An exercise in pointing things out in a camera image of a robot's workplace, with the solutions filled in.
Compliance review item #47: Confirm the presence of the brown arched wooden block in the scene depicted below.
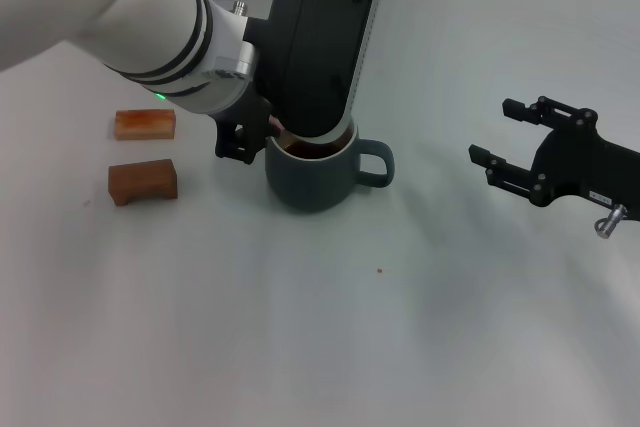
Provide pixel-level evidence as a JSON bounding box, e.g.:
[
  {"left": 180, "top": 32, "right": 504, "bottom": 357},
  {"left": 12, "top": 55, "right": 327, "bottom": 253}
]
[{"left": 108, "top": 158, "right": 180, "bottom": 208}]

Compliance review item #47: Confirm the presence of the light flat wooden block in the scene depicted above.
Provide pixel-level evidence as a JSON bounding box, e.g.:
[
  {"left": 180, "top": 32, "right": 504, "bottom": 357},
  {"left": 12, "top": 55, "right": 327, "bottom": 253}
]
[{"left": 113, "top": 107, "right": 179, "bottom": 141}]

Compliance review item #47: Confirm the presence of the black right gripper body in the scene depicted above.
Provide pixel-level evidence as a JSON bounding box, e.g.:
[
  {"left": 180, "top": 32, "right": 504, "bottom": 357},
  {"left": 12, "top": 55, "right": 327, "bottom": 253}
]
[{"left": 529, "top": 123, "right": 640, "bottom": 222}]

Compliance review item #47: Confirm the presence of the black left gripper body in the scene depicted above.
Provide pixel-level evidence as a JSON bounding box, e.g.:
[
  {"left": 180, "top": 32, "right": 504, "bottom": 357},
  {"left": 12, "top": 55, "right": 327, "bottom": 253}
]
[{"left": 219, "top": 95, "right": 274, "bottom": 136}]

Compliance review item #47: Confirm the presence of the black left wrist camera housing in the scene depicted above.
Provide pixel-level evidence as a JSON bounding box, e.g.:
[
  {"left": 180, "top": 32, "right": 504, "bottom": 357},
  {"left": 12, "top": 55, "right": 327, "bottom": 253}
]
[{"left": 243, "top": 0, "right": 385, "bottom": 142}]

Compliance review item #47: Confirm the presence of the grey ceramic mug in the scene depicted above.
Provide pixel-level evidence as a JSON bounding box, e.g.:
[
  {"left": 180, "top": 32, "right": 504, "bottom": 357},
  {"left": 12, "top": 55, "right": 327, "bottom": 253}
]
[{"left": 263, "top": 119, "right": 396, "bottom": 214}]

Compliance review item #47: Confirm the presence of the dark coffee liquid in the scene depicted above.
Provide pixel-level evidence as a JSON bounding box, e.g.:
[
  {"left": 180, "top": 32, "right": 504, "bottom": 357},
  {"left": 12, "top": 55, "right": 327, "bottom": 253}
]
[{"left": 283, "top": 139, "right": 346, "bottom": 159}]

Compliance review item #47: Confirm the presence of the right gripper silver cable connector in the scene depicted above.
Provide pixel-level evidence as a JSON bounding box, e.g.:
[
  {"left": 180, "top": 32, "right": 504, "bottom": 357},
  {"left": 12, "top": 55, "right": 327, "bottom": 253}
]
[{"left": 593, "top": 203, "right": 629, "bottom": 240}]

